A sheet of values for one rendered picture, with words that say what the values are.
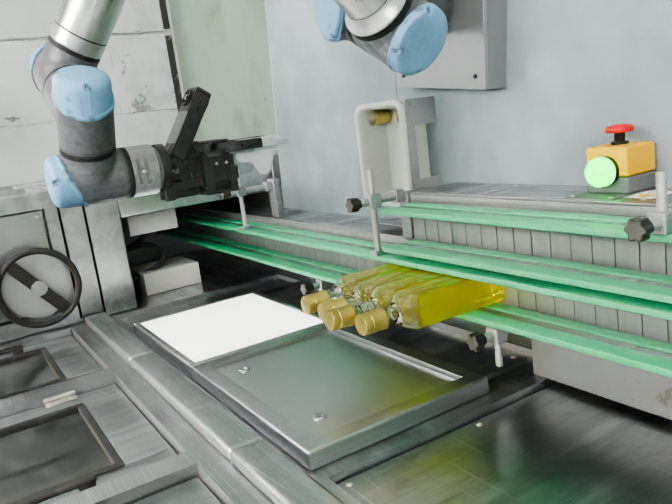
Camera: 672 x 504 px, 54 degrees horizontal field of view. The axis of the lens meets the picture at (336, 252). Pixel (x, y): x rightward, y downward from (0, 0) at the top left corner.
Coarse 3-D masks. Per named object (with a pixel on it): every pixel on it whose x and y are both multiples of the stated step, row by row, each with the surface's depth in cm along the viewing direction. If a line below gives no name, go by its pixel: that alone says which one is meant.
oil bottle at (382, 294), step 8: (424, 272) 118; (432, 272) 117; (400, 280) 115; (408, 280) 114; (416, 280) 113; (424, 280) 113; (432, 280) 113; (376, 288) 112; (384, 288) 111; (392, 288) 110; (400, 288) 110; (376, 296) 110; (384, 296) 109; (392, 296) 109; (384, 304) 109
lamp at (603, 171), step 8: (592, 160) 97; (600, 160) 96; (608, 160) 96; (592, 168) 97; (600, 168) 96; (608, 168) 96; (616, 168) 96; (592, 176) 97; (600, 176) 96; (608, 176) 96; (616, 176) 96; (592, 184) 98; (600, 184) 97; (608, 184) 97
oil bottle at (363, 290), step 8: (400, 272) 121; (408, 272) 120; (416, 272) 120; (368, 280) 118; (376, 280) 118; (384, 280) 117; (392, 280) 116; (360, 288) 115; (368, 288) 114; (360, 296) 114; (368, 296) 114
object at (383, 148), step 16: (400, 112) 134; (368, 128) 149; (384, 128) 151; (400, 128) 135; (368, 144) 150; (384, 144) 151; (400, 144) 148; (368, 160) 150; (384, 160) 152; (400, 160) 149; (384, 176) 153; (400, 176) 150; (384, 192) 153
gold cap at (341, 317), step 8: (328, 312) 105; (336, 312) 105; (344, 312) 106; (352, 312) 106; (328, 320) 106; (336, 320) 105; (344, 320) 105; (352, 320) 106; (328, 328) 106; (336, 328) 105
